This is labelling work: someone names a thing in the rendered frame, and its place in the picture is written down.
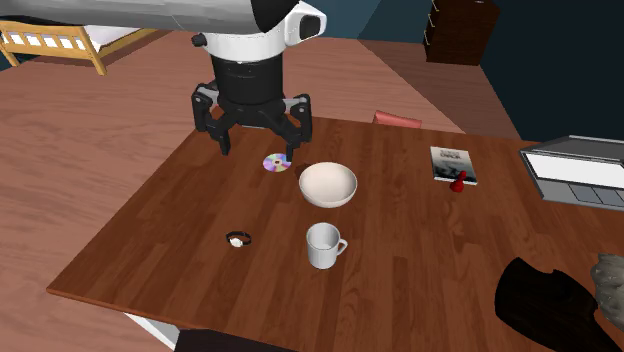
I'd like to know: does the pink chair back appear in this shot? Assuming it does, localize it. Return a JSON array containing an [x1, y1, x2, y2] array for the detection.
[[373, 109, 423, 131]]

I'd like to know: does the shiny compact disc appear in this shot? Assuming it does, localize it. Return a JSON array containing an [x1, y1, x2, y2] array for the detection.
[[262, 152, 293, 175]]

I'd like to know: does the black wristwatch with white face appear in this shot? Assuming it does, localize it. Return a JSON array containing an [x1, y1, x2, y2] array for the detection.
[[225, 229, 254, 249]]

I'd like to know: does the dark brown chest of drawers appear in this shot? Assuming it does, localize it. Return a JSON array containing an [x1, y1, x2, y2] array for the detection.
[[422, 0, 502, 67]]

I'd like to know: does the brown wooden table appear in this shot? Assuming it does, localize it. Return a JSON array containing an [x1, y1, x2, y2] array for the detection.
[[46, 114, 624, 352]]

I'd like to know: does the black rounded object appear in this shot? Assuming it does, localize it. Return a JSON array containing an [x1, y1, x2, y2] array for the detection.
[[494, 256, 621, 352]]

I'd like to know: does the grey book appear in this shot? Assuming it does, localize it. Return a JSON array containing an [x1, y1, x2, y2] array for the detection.
[[429, 145, 479, 187]]

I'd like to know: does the white mug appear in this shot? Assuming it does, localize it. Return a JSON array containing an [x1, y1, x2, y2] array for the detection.
[[305, 222, 349, 271]]

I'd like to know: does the cream bowl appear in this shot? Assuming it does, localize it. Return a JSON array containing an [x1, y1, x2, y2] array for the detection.
[[298, 161, 359, 210]]

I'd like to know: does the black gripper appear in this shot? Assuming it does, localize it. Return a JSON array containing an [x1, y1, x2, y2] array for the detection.
[[190, 51, 314, 165]]

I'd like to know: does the light wooden bed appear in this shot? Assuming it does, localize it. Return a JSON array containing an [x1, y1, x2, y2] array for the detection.
[[0, 18, 160, 77]]

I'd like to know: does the grey rough object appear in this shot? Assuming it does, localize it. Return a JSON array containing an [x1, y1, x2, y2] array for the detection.
[[590, 251, 624, 334]]

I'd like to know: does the red pawn figure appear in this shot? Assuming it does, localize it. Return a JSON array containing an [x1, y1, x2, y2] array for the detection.
[[448, 169, 469, 194]]

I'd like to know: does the grey laptop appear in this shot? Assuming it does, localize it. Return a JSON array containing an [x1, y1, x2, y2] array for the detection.
[[518, 134, 624, 213]]

